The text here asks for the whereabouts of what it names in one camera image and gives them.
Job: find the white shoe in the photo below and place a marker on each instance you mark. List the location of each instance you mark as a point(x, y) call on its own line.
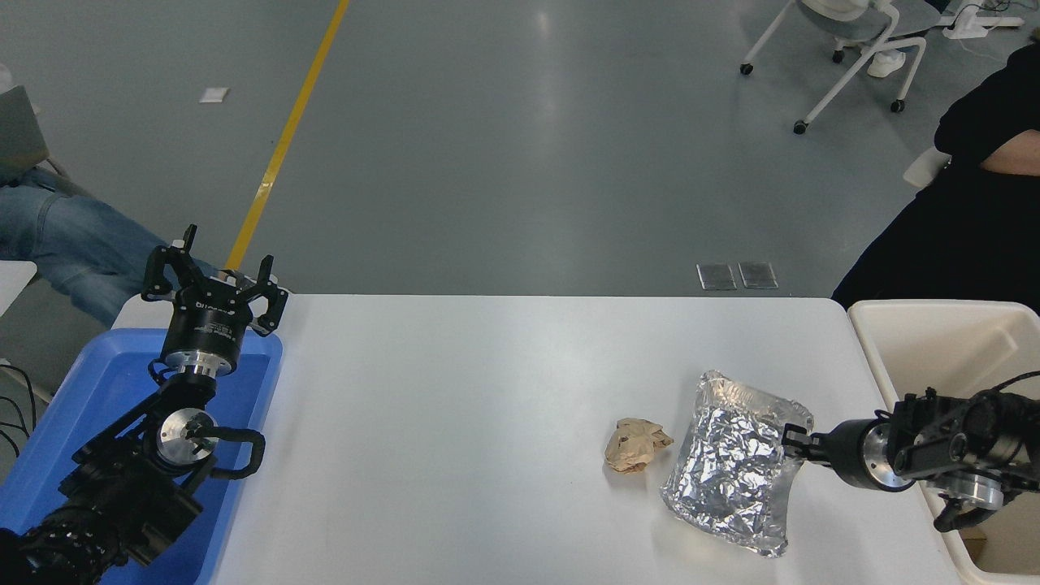
point(886, 63)

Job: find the seated person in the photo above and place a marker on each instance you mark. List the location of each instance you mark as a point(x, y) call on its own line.
point(65, 244)

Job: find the person's forearm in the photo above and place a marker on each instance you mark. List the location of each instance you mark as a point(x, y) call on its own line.
point(1016, 158)

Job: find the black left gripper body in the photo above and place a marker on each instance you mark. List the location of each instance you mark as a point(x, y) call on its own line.
point(203, 329)

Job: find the grey laptop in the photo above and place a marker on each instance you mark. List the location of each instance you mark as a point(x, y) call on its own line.
point(20, 130)

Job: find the grey metal floor plate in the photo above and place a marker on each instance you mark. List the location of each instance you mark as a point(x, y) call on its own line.
point(758, 275)
point(717, 277)

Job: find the standing person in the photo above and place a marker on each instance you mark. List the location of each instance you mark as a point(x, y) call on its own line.
point(959, 244)

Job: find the large pale plastic bin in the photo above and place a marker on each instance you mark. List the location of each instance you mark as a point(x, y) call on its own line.
point(942, 349)

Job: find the white paper scrap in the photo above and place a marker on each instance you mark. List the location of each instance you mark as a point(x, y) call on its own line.
point(214, 95)

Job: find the white wheeled chair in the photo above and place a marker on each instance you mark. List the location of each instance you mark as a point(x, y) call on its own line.
point(845, 77)

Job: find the crumpled tan paper ball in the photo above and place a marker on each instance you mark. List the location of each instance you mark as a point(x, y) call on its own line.
point(635, 447)

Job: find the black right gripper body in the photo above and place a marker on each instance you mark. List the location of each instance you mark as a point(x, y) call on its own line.
point(849, 455)

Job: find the blue plastic tray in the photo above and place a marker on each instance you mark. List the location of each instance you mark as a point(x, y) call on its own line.
point(97, 382)

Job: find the white power strip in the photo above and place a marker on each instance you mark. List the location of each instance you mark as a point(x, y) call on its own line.
point(975, 26)

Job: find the crinkled silver foil plate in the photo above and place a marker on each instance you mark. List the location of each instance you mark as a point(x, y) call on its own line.
point(731, 471)

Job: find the small white side table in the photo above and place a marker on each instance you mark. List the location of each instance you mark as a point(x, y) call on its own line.
point(12, 284)

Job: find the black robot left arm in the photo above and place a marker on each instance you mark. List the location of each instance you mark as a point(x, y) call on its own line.
point(122, 496)

